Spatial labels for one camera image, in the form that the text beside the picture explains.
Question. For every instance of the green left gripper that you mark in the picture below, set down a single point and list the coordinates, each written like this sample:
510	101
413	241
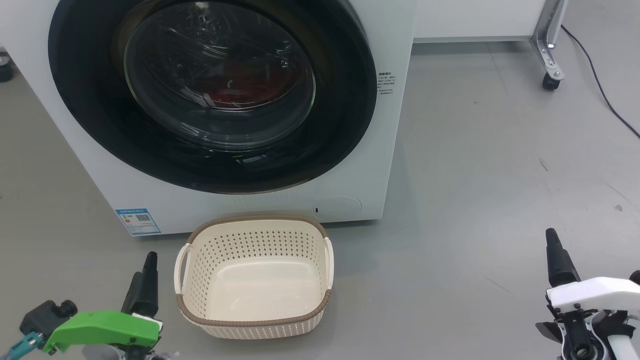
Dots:
105	327

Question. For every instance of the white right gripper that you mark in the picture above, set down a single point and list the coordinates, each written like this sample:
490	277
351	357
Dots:
590	295

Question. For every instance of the washing machine glass door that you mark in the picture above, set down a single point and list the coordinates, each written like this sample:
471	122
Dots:
100	125

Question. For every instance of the red and white jersey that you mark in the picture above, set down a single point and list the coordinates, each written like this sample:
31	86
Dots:
240	95

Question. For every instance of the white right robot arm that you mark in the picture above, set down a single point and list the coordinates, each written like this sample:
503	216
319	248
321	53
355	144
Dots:
625	350

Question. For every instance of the cream perforated laundry basket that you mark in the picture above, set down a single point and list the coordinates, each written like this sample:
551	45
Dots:
250	290

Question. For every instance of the white front-load washing machine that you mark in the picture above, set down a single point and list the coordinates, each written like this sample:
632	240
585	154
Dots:
382	150

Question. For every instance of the blue energy label sticker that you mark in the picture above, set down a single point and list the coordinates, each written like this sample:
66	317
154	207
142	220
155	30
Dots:
137	221

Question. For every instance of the white round filter cover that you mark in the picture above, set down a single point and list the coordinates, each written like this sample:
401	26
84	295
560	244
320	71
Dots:
340	209

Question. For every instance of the metal leg with caster wheel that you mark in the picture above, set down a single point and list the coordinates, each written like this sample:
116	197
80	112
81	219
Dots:
545	45

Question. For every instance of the small black text sticker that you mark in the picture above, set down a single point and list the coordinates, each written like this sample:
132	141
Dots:
386	83

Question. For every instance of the black rubber wheel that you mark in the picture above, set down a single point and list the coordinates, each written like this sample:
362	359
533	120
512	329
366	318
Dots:
5	72

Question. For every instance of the white cabinet panel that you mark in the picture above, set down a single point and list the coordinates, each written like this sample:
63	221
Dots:
475	17

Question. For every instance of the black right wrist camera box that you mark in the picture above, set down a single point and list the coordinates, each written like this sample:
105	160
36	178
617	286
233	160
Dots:
636	277

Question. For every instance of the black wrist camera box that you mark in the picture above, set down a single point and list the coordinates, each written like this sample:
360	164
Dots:
636	277
42	317

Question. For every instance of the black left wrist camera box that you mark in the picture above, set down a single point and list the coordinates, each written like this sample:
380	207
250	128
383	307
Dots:
42	317

